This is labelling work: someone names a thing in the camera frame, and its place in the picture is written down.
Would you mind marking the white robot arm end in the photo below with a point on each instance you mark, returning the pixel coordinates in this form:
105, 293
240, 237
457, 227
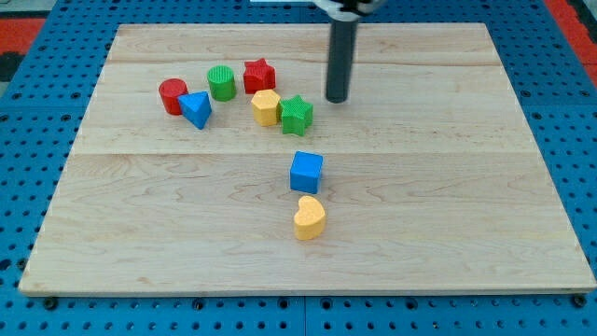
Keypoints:
348, 10

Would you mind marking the blue cube block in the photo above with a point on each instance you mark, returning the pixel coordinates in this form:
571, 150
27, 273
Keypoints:
305, 172

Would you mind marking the green star block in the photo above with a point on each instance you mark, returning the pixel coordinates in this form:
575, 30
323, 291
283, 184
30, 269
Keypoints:
296, 115

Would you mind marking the yellow heart block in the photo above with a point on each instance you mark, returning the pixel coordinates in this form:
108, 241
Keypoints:
310, 219

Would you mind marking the yellow hexagon block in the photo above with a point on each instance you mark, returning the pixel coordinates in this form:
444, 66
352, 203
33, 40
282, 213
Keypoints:
265, 106

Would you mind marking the red star block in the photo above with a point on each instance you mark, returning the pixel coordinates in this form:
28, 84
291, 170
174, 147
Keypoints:
258, 75

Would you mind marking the green cylinder block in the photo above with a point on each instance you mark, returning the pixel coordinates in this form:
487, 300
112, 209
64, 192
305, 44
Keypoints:
221, 82

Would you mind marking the blue triangular prism block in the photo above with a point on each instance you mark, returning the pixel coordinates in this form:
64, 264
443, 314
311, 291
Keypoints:
196, 108

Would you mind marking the light wooden board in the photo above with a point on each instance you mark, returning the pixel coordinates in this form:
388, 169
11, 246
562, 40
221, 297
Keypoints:
432, 181

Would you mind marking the black cylindrical pointer rod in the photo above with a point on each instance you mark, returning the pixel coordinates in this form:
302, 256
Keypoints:
340, 58

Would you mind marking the red cylinder block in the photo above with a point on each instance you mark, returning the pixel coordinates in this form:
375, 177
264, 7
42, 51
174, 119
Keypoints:
169, 90

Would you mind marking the blue perforated base panel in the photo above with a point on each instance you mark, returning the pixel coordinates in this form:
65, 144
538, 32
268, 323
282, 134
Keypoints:
51, 58

